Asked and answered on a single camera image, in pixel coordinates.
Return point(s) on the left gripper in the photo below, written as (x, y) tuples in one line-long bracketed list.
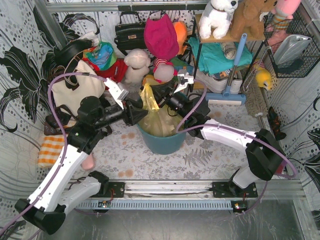
[(128, 111)]

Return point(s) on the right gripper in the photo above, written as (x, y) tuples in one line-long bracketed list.
[(161, 94)]

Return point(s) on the yellow trash bag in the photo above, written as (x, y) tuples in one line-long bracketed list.
[(160, 121)]

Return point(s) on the teal trash bin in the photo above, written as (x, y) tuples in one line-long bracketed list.
[(163, 145)]

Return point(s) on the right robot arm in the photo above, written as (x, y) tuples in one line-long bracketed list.
[(263, 153)]

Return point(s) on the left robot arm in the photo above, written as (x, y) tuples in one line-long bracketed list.
[(48, 206)]

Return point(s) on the magenta fabric bag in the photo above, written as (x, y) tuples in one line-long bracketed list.
[(160, 38)]

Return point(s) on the cream canvas tote bag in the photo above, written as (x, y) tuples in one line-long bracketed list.
[(88, 86)]

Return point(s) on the colourful printed bag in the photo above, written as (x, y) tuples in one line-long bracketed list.
[(101, 57)]

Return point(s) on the white pink plush doll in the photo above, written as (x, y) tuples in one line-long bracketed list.
[(164, 70)]

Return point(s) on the rainbow striped cloth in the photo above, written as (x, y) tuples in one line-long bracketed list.
[(178, 65)]

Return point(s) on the cream plush bear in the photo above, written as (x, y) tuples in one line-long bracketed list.
[(138, 64)]

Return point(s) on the red garment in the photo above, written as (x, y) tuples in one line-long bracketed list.
[(116, 72)]

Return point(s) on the teal folded cloth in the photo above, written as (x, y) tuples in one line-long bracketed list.
[(212, 59)]

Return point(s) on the blue floor sweeper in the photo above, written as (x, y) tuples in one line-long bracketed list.
[(225, 97)]

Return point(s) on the orange plush toy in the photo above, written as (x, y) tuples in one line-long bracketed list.
[(181, 34)]

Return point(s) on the black leather handbag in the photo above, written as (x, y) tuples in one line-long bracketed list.
[(130, 36)]

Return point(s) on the pink cylindrical plush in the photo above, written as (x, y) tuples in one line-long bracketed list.
[(88, 163)]

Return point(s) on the white plush dog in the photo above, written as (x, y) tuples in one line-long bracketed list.
[(216, 18)]

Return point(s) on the orange checkered cloth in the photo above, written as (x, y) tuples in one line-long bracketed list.
[(50, 150)]

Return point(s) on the black metal shelf rack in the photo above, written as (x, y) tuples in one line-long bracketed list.
[(228, 38)]

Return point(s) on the brown teddy bear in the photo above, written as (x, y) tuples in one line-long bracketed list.
[(246, 18)]

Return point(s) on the silver foil pouch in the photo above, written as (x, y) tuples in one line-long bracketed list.
[(291, 48)]

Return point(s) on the pink plush toy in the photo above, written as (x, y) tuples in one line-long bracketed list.
[(283, 13)]

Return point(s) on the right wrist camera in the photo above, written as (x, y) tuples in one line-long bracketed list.
[(184, 80)]

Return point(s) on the black wire basket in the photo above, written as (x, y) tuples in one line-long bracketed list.
[(304, 64)]

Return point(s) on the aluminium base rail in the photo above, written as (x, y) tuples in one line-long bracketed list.
[(275, 189)]

